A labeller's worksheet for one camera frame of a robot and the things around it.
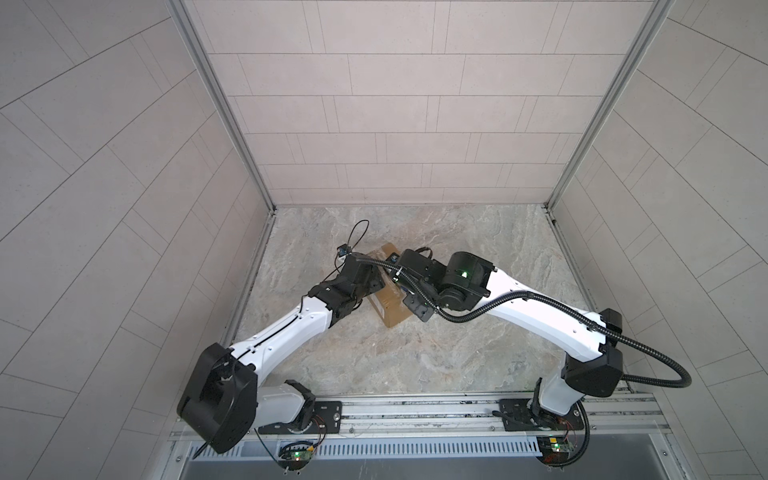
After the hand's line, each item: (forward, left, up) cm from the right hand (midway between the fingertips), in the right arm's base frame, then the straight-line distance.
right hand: (415, 302), depth 69 cm
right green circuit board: (-27, -30, -23) cm, 46 cm away
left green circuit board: (-25, +28, -18) cm, 42 cm away
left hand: (+14, +8, -8) cm, 18 cm away
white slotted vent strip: (-26, -13, -22) cm, 37 cm away
